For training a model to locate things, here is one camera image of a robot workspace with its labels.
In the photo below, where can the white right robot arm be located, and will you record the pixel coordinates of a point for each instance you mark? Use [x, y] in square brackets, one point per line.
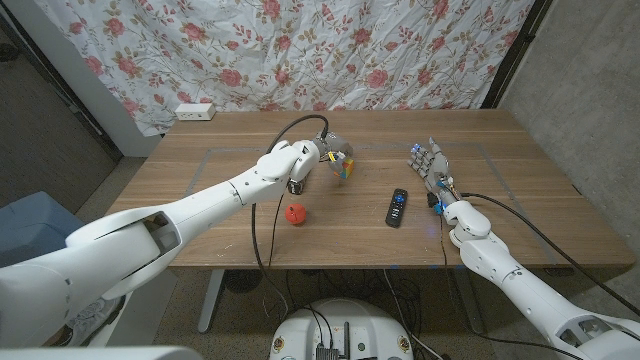
[500, 265]

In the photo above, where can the black TV remote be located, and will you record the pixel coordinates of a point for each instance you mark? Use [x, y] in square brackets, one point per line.
[396, 209]

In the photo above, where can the black backdrop stand pole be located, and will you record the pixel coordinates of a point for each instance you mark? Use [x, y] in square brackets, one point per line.
[519, 50]

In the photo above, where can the white robot torso base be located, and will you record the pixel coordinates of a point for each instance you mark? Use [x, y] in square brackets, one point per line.
[375, 325]

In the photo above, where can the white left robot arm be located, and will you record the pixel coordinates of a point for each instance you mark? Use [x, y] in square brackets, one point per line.
[200, 205]

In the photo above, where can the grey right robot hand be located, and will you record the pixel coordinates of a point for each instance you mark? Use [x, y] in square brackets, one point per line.
[435, 167]

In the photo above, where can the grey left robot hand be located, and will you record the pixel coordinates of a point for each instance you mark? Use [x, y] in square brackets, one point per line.
[336, 145]

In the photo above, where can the white floral backdrop cloth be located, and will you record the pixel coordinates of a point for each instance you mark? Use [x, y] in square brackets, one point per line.
[350, 50]

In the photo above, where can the white power strip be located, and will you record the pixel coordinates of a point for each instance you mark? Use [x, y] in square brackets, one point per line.
[195, 112]

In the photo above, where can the grey metal table leg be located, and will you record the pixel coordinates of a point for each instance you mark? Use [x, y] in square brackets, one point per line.
[210, 305]
[467, 300]

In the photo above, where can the white robot chest edge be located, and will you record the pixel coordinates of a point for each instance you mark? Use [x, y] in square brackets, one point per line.
[100, 354]

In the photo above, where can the blue plastic bin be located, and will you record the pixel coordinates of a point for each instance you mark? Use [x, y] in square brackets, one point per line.
[30, 225]

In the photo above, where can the white floor mat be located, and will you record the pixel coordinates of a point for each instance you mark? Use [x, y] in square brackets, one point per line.
[150, 310]

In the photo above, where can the black round floor base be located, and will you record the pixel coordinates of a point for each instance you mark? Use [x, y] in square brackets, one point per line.
[245, 281]

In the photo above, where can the red round ball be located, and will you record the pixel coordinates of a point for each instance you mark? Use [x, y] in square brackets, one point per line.
[296, 214]

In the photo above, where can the multicoloured Rubik's cube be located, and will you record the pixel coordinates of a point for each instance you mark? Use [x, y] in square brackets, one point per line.
[348, 170]

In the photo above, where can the grey sneaker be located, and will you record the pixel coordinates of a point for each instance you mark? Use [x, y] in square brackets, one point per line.
[95, 320]

